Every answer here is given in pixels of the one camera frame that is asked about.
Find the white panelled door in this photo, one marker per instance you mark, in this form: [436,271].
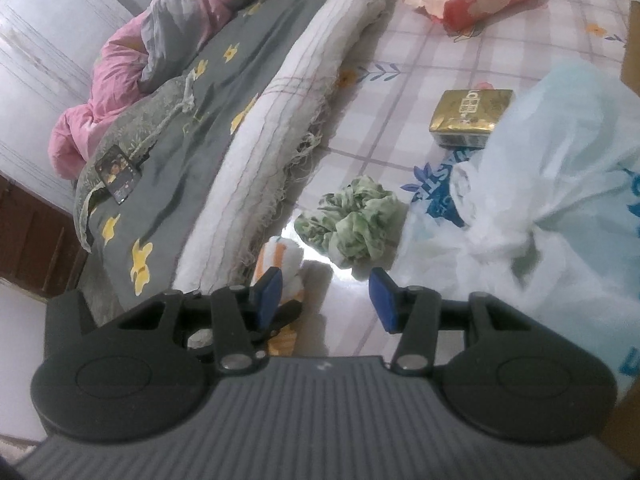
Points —
[50,35]

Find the gold packet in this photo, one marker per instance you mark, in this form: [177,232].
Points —
[470,115]

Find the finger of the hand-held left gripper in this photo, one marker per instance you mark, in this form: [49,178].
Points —
[287,312]

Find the large cardboard box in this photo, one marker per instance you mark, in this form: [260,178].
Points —
[631,60]

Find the black smartphone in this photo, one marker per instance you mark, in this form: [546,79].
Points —
[119,174]

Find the grey bedspread with yellow flowers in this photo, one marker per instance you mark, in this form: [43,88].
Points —
[210,85]

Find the brown wooden furniture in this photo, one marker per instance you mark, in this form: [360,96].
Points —
[30,240]

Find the pink floral duvet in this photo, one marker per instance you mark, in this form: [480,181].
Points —
[125,60]

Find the orange striped towel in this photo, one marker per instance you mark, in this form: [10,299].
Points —
[280,260]

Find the pink plaid bedsheet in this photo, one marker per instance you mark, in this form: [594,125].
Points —
[380,85]

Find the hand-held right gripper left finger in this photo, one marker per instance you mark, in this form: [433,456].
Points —
[267,292]

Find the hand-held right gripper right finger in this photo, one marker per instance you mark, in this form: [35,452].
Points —
[382,300]

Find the green floral scrunched cloth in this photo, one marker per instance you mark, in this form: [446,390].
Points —
[355,220]

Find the large white plastic bag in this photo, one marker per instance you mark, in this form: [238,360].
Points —
[550,210]

